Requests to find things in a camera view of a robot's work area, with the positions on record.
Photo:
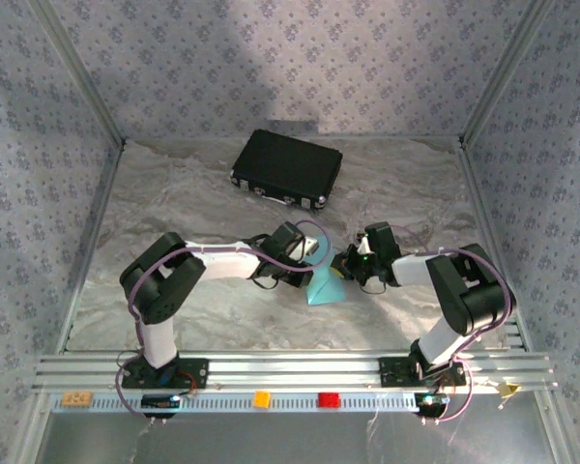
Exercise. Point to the light blue paper sheet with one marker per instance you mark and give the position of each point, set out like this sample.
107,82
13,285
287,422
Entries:
326,290

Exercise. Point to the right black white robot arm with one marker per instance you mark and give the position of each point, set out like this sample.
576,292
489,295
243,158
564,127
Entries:
435,343

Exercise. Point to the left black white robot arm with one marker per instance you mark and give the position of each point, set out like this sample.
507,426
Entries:
157,338

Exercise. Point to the black hard case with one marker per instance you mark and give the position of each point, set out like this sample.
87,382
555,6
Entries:
287,164

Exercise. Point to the flat red toy brick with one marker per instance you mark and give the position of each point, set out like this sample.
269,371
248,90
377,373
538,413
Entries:
329,400

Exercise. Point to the yellow toy brick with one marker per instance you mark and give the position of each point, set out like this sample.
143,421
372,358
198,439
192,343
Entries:
262,400

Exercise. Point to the right black controller board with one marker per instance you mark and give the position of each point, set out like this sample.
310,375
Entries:
430,403

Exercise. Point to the black controller board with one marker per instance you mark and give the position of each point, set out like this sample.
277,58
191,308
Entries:
157,402
430,403

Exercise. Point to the left black controller board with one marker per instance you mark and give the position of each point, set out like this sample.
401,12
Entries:
157,402

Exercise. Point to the yellow tape tag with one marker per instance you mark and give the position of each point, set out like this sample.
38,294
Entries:
508,389

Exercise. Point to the orange label tag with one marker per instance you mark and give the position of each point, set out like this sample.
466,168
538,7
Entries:
77,399

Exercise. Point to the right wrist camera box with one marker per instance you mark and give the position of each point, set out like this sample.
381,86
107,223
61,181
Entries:
365,245

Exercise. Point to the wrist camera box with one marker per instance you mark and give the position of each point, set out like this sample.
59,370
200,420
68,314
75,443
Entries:
365,245
310,245

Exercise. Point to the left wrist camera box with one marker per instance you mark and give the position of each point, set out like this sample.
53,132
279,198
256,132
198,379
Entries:
310,245

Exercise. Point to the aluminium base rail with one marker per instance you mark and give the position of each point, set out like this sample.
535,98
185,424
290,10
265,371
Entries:
295,372

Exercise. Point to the aluminium side rail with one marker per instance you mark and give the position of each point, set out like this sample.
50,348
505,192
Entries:
483,208
93,241

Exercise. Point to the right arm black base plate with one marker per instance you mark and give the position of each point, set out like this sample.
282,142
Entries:
394,372

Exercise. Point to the aluminium corner post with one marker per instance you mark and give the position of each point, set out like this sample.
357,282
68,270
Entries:
107,118
476,118

